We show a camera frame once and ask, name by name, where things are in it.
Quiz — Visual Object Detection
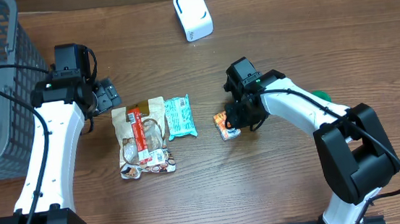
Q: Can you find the red snack stick packet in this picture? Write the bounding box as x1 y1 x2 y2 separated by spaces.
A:
127 108 152 165

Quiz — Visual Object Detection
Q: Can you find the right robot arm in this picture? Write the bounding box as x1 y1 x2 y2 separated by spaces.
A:
224 57 400 224

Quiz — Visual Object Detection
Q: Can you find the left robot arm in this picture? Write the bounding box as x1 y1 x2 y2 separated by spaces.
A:
0 43 122 224

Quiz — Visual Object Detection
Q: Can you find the brown clear snack bag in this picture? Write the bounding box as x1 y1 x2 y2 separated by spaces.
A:
111 97 176 179

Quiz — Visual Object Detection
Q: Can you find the teal snack packet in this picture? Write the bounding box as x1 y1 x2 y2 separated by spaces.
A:
164 94 197 141

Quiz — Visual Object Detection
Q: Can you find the green lid jar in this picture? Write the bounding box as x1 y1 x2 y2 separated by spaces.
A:
312 90 332 102

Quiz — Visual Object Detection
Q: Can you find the white barcode scanner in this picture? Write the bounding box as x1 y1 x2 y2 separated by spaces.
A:
173 0 214 42

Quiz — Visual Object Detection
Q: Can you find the orange small carton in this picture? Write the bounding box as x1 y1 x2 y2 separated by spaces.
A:
213 111 241 141

